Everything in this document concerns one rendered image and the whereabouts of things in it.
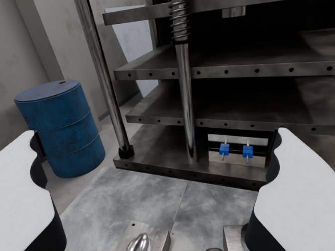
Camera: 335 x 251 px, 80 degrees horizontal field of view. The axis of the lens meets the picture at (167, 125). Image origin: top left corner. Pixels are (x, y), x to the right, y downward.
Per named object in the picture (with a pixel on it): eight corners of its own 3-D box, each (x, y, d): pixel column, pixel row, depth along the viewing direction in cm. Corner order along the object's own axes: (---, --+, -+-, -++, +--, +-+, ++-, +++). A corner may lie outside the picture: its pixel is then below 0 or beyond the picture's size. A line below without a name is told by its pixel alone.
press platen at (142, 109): (376, 138, 76) (381, 127, 74) (126, 122, 116) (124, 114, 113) (323, 76, 135) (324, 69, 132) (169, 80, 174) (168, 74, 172)
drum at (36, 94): (84, 141, 299) (57, 76, 250) (116, 151, 266) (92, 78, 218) (42, 170, 252) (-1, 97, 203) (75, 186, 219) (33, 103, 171)
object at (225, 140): (264, 168, 99) (268, 138, 90) (209, 161, 108) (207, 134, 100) (261, 119, 138) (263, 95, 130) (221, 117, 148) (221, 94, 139)
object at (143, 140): (397, 212, 78) (404, 201, 75) (114, 167, 124) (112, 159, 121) (330, 112, 144) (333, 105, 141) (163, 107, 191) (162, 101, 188)
